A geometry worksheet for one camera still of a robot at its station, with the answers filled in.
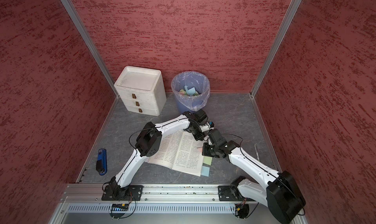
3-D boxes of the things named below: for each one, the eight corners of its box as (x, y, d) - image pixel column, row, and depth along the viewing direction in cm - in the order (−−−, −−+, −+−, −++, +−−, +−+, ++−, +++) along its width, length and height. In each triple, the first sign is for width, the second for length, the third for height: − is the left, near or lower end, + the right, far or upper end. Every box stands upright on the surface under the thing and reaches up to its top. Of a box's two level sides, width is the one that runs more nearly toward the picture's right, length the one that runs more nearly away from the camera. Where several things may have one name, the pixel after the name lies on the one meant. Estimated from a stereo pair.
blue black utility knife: (100, 176, 81) (95, 173, 77) (101, 152, 90) (96, 149, 86) (106, 174, 82) (102, 171, 78) (106, 150, 91) (102, 147, 87)
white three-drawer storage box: (124, 112, 110) (109, 86, 90) (136, 91, 125) (126, 65, 104) (159, 117, 107) (152, 92, 87) (168, 95, 122) (163, 70, 101)
